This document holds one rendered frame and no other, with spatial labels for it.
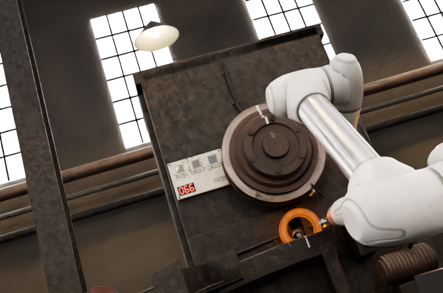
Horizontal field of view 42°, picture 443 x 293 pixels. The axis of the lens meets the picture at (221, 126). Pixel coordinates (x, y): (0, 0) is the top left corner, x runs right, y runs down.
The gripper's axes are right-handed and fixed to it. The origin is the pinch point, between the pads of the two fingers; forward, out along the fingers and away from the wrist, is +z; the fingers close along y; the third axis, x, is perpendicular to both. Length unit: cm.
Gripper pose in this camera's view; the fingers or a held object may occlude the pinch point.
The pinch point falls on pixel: (325, 222)
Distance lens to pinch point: 257.3
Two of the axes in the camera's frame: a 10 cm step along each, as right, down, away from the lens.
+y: 9.5, -2.7, 1.4
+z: -0.6, 2.9, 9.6
